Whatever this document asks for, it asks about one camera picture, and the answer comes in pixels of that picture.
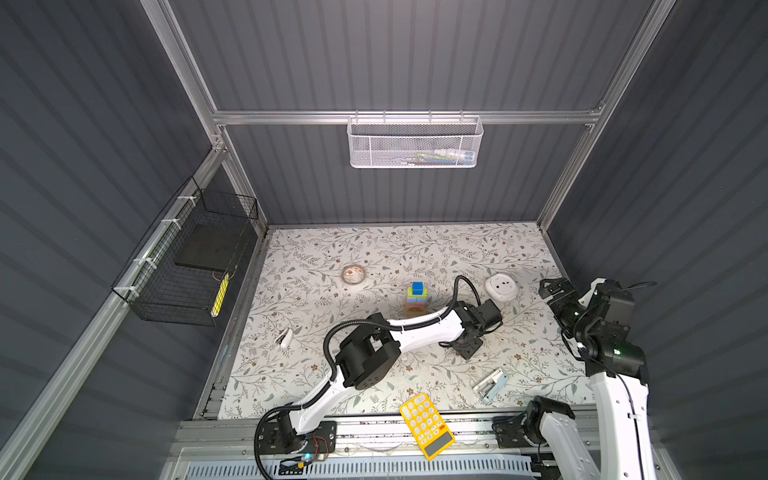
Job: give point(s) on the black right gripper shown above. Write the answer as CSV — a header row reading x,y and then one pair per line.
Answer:
x,y
556,304

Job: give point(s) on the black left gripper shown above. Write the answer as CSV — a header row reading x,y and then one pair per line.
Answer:
x,y
468,353

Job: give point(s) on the wooden block with holes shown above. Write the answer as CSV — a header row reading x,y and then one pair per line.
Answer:
x,y
412,312

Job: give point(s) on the green block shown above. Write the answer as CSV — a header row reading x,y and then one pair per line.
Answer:
x,y
418,298

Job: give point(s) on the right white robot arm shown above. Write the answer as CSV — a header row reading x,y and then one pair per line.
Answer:
x,y
594,327

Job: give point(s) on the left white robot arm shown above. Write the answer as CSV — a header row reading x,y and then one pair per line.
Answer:
x,y
360,353

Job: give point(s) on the white light-blue stapler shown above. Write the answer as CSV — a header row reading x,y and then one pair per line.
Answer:
x,y
490,386

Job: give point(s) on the white round device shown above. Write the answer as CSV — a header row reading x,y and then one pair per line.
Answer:
x,y
501,288

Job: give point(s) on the yellow calculator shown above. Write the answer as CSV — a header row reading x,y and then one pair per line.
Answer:
x,y
427,426

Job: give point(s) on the tape roll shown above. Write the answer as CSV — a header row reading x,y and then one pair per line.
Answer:
x,y
353,275

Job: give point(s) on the pens in white basket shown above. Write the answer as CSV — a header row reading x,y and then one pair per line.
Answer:
x,y
440,158

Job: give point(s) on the small white plastic clip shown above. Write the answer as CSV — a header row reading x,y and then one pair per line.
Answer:
x,y
285,338

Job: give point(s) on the yellow marker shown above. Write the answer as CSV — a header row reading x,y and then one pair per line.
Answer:
x,y
220,296

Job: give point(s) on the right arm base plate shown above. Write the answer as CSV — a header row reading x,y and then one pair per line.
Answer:
x,y
513,432

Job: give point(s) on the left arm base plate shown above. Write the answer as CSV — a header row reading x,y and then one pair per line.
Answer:
x,y
277,437

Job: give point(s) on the white wire basket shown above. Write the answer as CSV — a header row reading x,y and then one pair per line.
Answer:
x,y
376,142

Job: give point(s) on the black wire basket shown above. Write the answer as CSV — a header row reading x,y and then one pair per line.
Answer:
x,y
174,278

